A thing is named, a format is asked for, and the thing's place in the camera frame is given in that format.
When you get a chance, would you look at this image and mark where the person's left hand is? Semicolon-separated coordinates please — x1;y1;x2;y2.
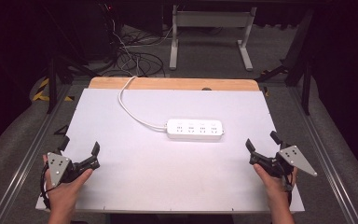
41;154;94;213

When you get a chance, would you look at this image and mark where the black metal stand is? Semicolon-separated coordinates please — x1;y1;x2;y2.
46;55;98;115
255;8;317;117

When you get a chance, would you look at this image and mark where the yellow black hazard tape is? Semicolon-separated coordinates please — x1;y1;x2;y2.
32;77;76;103

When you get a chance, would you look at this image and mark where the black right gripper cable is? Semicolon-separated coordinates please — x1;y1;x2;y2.
280;172;295;207

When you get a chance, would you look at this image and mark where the black triangular bracket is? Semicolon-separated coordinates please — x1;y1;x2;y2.
53;123;71;136

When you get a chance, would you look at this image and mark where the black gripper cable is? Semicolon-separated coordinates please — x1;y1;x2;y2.
39;163;52;210
280;172;295;207

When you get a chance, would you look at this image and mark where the tangle of floor cables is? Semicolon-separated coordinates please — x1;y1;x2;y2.
104;3;172;77

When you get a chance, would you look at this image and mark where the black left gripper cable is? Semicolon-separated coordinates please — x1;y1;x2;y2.
39;163;52;210

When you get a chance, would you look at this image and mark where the white table cover sheet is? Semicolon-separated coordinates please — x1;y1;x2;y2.
34;88;306;216

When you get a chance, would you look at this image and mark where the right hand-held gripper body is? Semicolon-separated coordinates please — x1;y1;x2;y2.
248;145;319;180

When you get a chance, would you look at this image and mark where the white power strip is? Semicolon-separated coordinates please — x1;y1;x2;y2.
166;118;226;141

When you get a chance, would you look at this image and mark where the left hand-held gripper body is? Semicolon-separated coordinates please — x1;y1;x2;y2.
45;151;102;189

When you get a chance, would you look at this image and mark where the white power strip cable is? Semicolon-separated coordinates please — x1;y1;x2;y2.
117;75;169;132

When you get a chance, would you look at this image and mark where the dark equipment box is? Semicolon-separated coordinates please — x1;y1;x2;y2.
82;2;123;61

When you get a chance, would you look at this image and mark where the aluminium floor rail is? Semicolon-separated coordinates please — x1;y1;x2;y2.
0;83;73;224
286;87;358;224

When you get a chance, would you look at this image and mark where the white metal desk frame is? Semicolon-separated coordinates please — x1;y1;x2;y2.
168;4;258;72

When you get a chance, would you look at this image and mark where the person's right hand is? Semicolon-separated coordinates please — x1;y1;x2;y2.
253;163;299;207

